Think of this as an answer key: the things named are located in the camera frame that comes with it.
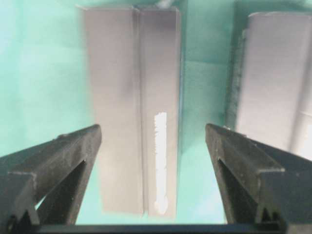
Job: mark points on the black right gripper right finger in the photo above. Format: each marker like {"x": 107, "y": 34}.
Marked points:
{"x": 259, "y": 183}

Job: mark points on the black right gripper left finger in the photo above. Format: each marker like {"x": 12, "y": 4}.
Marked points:
{"x": 47, "y": 182}

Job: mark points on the green table cloth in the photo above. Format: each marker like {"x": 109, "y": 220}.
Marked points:
{"x": 44, "y": 88}

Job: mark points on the black RealSense box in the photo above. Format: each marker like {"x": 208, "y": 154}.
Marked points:
{"x": 134, "y": 63}
{"x": 270, "y": 90}

